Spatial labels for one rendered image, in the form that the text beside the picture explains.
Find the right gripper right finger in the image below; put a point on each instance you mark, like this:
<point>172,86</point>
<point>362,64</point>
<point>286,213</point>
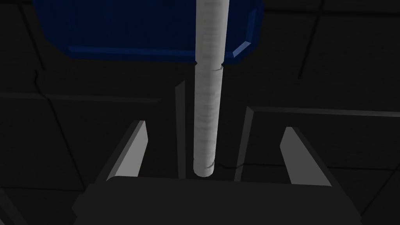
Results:
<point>304,162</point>

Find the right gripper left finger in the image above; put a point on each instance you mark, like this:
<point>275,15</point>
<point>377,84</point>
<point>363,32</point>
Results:
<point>129,156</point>

